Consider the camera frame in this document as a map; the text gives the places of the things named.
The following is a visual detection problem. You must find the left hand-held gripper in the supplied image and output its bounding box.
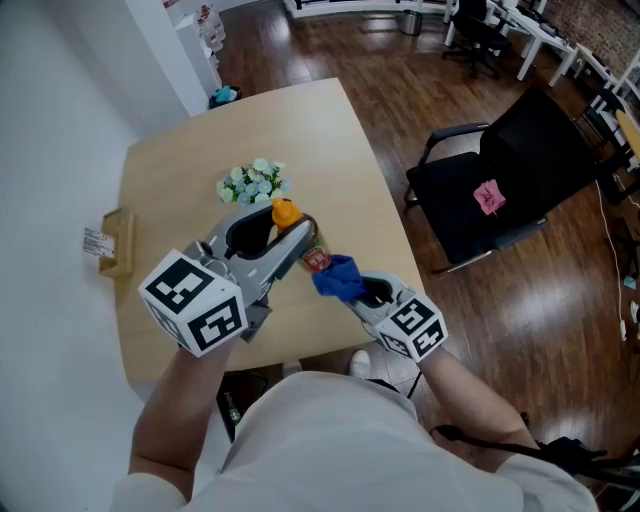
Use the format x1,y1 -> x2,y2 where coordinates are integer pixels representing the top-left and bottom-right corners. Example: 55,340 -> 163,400
138,200 -> 316,359

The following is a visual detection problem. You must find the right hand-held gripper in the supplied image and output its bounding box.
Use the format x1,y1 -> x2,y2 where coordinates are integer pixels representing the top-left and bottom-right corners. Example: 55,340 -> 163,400
345,271 -> 449,364

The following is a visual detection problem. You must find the orange-capped clear bottle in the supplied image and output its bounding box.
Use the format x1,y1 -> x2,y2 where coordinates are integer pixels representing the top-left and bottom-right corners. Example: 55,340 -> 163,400
271,197 -> 335,275

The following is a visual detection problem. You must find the blue cloth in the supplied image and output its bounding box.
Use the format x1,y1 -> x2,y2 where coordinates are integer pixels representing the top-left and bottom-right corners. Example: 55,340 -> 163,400
311,253 -> 367,304

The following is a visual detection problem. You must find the person's right forearm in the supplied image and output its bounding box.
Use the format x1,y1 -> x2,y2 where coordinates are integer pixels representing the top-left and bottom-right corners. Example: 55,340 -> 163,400
417,344 -> 539,475

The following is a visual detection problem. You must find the person's left forearm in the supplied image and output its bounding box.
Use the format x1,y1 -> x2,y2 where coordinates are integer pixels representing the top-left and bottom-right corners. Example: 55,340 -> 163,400
128,333 -> 239,503

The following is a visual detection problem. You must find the pink cloth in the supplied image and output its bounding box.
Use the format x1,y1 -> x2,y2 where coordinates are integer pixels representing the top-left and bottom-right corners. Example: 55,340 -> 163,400
472,178 -> 508,217

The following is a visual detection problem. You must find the white and blue flower bunch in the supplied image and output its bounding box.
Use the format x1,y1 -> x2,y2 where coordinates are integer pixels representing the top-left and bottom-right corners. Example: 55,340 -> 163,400
215,157 -> 294,207

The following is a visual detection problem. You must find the black waste bin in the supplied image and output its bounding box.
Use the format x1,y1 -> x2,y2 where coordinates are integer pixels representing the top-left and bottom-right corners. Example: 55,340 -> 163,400
207,85 -> 243,111

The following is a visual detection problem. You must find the person's white shirt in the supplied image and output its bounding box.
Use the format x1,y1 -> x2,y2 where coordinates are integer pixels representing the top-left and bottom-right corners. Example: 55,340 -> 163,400
109,369 -> 600,512

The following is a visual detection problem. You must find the black box under table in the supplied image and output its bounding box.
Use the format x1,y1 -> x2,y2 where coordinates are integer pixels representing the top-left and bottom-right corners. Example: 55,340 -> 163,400
215,369 -> 272,445

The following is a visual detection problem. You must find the white printed label card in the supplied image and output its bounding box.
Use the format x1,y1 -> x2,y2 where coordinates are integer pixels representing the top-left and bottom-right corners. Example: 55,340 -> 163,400
82,227 -> 118,260

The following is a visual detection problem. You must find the white shelf unit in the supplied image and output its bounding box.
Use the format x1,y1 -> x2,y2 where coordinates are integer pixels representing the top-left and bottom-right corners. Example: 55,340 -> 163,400
173,3 -> 227,104

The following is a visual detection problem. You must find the black armchair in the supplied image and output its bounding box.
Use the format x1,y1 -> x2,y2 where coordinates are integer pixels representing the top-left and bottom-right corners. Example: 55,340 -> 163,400
403,87 -> 627,276

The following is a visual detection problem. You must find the metal trash can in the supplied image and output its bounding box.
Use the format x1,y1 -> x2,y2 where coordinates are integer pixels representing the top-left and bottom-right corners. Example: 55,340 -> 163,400
399,8 -> 425,37

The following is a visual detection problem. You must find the black office swivel chair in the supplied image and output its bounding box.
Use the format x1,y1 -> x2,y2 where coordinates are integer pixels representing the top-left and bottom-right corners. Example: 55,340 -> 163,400
441,0 -> 514,80

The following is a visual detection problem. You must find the white desk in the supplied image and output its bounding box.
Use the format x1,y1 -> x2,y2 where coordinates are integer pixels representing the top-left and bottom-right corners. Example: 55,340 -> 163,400
492,0 -> 582,87

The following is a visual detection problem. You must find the white cable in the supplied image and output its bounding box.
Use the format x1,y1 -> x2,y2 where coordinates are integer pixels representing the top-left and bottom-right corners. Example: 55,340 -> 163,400
594,178 -> 630,343

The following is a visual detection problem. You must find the black strap bag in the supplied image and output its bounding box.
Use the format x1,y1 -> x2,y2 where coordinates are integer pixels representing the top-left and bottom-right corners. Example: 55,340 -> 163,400
429,423 -> 640,496

